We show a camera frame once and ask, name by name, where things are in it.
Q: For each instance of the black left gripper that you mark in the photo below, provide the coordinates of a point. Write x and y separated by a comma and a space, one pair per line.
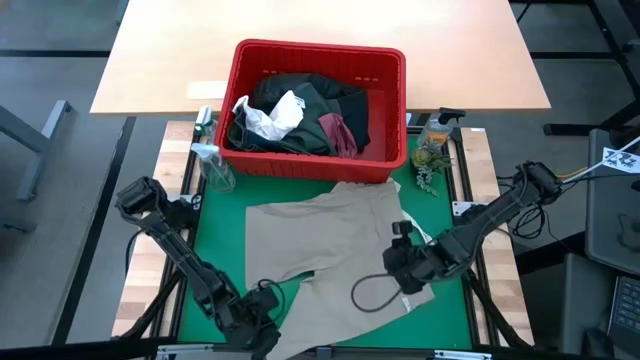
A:
257, 320

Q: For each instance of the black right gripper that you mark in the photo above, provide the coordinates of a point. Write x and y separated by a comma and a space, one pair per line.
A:
407, 267

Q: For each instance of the beige shirt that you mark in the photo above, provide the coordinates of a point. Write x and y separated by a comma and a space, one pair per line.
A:
325, 235

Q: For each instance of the maroon shirt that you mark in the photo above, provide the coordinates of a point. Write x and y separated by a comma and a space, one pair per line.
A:
340, 135

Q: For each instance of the white shirt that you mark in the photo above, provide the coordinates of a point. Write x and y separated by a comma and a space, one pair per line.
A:
280, 120

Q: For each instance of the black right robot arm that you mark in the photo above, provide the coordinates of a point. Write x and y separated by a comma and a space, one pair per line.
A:
480, 230

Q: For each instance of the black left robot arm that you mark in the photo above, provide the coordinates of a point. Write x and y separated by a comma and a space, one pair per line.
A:
170, 240

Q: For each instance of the red plastic laundry basket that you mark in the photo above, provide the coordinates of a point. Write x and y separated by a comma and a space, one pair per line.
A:
300, 167

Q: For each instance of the green table mat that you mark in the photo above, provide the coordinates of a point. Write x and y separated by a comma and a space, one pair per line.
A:
225, 225

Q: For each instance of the artificial succulent plant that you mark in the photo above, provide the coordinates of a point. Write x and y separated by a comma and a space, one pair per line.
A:
427, 157

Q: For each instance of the spray bottle black trigger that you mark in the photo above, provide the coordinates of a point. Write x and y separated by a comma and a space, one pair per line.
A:
435, 132

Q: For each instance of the clear spray bottle white trigger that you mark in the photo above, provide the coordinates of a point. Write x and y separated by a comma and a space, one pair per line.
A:
217, 172

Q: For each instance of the dark green garment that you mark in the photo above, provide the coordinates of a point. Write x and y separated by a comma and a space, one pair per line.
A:
312, 120

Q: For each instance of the grey side desk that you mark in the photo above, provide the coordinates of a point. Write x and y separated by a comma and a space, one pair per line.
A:
580, 300

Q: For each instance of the black computer mouse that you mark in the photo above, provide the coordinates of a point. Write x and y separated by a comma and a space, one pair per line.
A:
597, 345

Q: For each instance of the clear spray bottle pale-green trigger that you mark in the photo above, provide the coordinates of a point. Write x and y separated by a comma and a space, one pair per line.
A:
204, 120

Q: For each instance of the black garment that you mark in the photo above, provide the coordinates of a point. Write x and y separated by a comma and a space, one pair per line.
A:
280, 85

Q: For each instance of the dark computer keyboard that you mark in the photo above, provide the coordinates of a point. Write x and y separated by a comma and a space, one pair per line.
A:
627, 310

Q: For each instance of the white tag black pattern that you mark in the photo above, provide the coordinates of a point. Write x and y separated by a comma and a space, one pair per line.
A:
620, 161

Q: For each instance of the grey metal desk leg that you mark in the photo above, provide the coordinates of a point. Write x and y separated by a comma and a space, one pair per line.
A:
37, 145

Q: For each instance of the light wooden desk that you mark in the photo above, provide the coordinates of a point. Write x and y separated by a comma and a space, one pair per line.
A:
175, 50

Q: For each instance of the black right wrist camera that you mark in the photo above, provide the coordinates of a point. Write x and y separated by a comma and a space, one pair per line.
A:
401, 231

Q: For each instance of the silver metal bracket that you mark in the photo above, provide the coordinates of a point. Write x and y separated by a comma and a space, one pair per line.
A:
180, 352
462, 355

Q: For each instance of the black aluminium table frame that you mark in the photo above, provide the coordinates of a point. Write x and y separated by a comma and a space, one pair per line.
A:
474, 320

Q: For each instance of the black desk frame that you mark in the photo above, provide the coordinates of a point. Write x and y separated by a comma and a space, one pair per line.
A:
607, 35

